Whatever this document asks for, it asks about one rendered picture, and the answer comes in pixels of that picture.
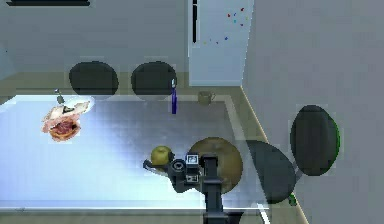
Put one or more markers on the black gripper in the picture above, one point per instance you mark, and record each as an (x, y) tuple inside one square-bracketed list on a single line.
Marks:
[(178, 166)]

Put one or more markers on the yellow-green apple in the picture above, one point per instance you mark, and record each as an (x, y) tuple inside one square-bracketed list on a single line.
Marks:
[(161, 155)]

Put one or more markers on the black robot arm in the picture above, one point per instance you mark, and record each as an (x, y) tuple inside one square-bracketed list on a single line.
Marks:
[(213, 186)]

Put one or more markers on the glass top table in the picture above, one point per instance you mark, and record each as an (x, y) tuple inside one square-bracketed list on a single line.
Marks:
[(110, 150)]

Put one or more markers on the blue slim bottle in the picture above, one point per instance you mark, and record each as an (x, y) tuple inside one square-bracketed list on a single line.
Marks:
[(174, 100)]

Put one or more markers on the brown round plate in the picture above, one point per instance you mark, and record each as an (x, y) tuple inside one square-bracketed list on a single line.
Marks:
[(230, 163)]

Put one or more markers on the beige mug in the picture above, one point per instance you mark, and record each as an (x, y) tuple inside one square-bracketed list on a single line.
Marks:
[(205, 98)]

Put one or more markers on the black round chair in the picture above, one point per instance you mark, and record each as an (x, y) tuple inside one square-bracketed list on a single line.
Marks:
[(273, 173), (94, 78), (313, 140), (151, 79)]

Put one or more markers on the red and white food pile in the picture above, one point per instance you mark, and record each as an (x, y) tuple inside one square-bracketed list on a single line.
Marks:
[(63, 125)]

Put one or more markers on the small grey utensil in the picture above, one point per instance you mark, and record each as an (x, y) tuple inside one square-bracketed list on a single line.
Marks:
[(60, 98)]

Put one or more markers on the pale grey fridge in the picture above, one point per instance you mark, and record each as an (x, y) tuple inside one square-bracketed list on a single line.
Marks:
[(220, 56)]

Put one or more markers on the black flat wall panel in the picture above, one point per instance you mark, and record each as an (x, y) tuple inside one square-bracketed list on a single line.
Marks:
[(48, 2)]

